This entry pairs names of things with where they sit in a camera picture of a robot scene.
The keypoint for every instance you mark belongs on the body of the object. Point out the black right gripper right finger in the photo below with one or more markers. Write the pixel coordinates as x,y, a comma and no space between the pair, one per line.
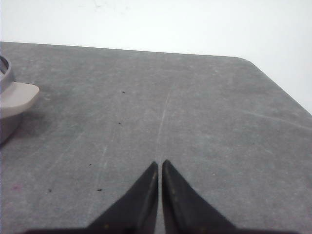
184,208

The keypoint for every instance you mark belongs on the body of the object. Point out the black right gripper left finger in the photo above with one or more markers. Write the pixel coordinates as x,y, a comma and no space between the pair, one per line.
136,209

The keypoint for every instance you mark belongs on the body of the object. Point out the stainless steel steamer pot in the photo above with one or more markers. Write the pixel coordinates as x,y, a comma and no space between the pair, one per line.
15,99

